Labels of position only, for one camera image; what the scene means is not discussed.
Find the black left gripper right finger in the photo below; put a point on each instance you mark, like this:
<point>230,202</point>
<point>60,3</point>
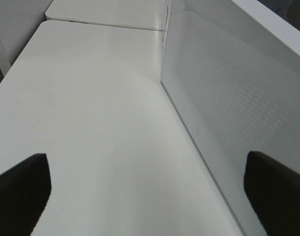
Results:
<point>274,193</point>

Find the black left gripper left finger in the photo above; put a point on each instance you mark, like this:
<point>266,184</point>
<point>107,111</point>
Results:
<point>24,192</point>

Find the white microwave door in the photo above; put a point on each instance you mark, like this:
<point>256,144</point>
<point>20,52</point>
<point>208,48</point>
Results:
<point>233,99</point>

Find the white microwave oven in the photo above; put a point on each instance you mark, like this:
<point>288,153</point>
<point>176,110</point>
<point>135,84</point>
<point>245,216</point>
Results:
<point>229,16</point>

